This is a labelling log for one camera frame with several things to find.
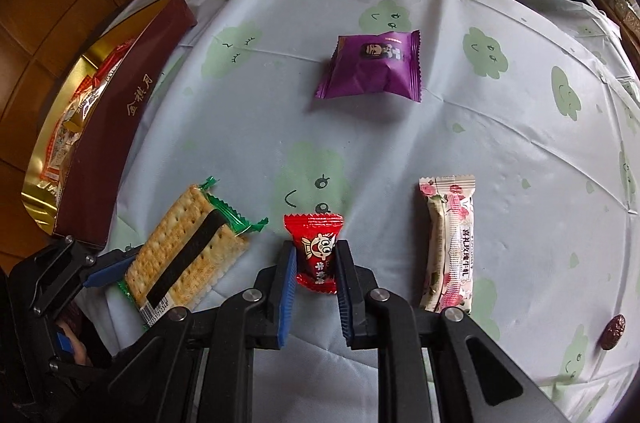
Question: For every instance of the brown gift box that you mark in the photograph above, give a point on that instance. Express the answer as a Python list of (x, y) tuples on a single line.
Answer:
[(115, 123)]

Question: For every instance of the green-edged cracker packet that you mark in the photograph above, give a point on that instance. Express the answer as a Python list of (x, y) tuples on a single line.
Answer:
[(190, 243)]

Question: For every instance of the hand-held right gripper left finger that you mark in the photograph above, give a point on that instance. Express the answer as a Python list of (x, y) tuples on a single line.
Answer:
[(285, 293)]

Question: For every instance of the cloud-print plastic sheet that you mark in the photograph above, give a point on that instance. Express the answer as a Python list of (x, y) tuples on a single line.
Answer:
[(375, 143)]

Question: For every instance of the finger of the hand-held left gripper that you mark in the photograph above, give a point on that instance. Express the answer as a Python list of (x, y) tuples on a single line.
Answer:
[(64, 343), (107, 270)]

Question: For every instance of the pink floral nougat packet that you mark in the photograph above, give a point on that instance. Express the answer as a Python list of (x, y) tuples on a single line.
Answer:
[(450, 243)]

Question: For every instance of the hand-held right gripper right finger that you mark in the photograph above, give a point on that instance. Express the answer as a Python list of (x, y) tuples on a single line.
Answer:
[(345, 298)]

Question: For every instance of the red date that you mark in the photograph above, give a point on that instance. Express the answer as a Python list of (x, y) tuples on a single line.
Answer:
[(614, 332)]

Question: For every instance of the purple snack packet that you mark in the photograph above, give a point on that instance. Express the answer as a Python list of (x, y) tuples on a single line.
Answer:
[(375, 68)]

